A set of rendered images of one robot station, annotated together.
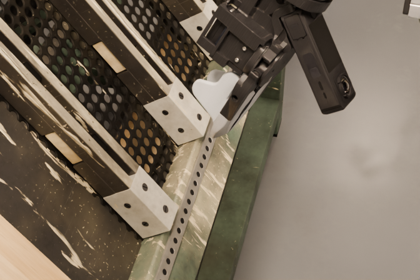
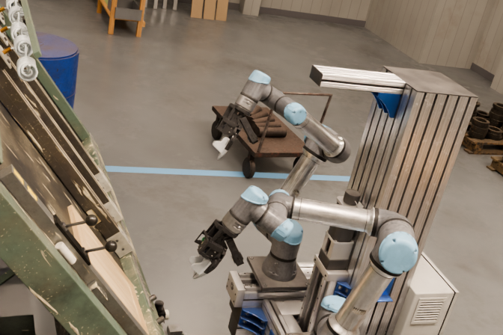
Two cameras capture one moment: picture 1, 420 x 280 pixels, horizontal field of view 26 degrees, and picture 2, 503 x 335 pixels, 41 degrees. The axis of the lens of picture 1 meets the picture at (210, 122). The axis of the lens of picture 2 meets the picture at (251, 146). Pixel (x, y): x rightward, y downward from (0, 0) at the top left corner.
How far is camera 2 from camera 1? 178 cm
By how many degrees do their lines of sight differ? 39
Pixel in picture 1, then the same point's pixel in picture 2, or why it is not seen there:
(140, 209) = (122, 241)
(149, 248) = (126, 259)
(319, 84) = (251, 135)
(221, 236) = not seen: hidden behind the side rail
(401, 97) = (133, 235)
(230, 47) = (227, 128)
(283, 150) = not seen: hidden behind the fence
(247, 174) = not seen: hidden behind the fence
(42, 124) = (87, 206)
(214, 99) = (221, 146)
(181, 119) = (114, 212)
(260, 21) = (233, 121)
